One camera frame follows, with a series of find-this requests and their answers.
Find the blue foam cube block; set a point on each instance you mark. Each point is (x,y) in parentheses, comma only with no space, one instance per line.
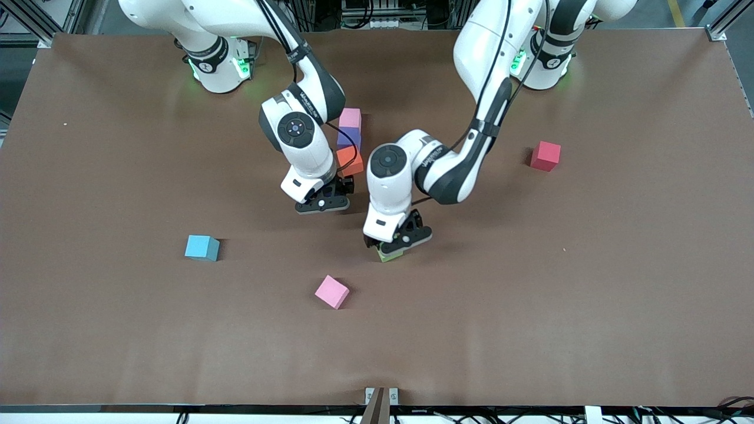
(200,247)

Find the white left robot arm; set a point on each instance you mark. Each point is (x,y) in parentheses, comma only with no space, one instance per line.
(489,35)

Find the green foam cube block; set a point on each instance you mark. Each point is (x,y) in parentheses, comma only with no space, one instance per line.
(389,257)

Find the orange foam cube block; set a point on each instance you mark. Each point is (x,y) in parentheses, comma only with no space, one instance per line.
(344,159)

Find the aluminium frame profile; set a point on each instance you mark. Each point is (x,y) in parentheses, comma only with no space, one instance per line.
(23,17)
(717,33)

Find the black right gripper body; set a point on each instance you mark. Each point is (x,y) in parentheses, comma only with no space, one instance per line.
(342,185)

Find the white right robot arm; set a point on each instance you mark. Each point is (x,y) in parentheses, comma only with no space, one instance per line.
(306,159)

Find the pink foam cube block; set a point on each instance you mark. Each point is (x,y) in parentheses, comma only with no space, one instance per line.
(331,291)
(350,118)

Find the white socket strip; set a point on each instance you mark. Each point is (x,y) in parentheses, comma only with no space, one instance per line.
(377,22)

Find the brown table cover sheet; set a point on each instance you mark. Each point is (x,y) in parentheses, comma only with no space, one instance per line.
(530,294)

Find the black table edge rail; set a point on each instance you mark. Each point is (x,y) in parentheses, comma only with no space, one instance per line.
(177,408)

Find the red foam cube block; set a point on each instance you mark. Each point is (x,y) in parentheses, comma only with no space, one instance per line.
(546,156)

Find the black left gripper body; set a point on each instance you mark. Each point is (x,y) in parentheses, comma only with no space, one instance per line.
(414,219)

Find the purple foam cube block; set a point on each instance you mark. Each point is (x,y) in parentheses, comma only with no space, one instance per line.
(347,139)

